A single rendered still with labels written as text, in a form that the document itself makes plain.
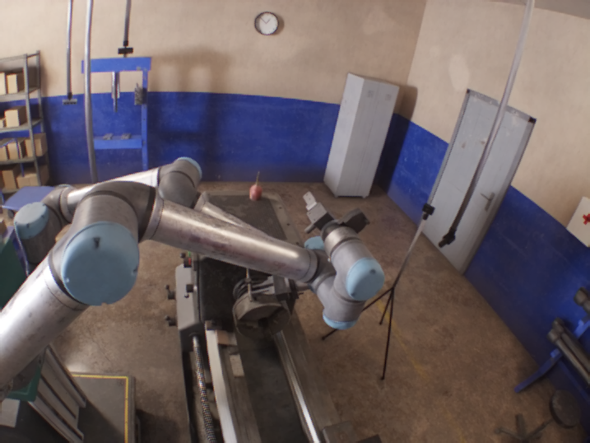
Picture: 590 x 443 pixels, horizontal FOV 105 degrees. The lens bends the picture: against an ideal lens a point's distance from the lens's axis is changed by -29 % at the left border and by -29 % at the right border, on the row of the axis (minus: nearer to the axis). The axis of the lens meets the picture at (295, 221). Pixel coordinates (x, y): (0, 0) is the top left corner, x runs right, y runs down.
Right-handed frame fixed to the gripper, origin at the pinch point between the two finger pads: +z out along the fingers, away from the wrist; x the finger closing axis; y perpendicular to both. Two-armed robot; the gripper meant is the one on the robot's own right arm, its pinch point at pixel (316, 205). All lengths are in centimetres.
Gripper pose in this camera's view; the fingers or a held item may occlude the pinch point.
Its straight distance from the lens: 94.4
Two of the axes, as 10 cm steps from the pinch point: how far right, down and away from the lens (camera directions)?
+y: -7.4, 6.4, 1.8
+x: 6.0, 5.3, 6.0
